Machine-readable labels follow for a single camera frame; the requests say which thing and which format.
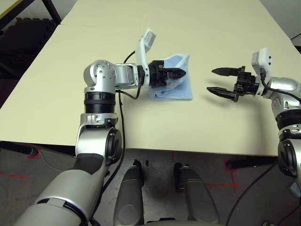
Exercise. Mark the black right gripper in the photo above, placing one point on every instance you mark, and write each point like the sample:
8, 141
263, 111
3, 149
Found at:
247, 86

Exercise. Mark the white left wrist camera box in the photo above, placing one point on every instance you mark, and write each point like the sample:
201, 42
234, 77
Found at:
149, 37

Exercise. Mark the light blue embroidered towel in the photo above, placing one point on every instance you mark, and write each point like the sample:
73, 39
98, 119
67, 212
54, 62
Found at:
178, 94

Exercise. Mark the black table foot bar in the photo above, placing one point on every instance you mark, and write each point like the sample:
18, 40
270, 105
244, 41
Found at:
251, 163
16, 148

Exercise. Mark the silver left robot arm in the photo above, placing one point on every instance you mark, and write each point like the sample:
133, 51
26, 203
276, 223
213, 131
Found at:
101, 75

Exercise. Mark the grey robot right leg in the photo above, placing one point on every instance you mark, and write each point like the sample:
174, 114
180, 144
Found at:
197, 200

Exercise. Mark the small grey floor box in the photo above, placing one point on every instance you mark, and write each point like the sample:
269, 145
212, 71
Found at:
296, 189

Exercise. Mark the black-framed side table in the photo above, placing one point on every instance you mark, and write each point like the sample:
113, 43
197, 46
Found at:
53, 11

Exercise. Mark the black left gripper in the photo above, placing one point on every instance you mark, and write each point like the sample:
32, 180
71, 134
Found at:
158, 74

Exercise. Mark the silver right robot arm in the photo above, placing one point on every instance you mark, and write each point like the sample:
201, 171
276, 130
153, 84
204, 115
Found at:
284, 84

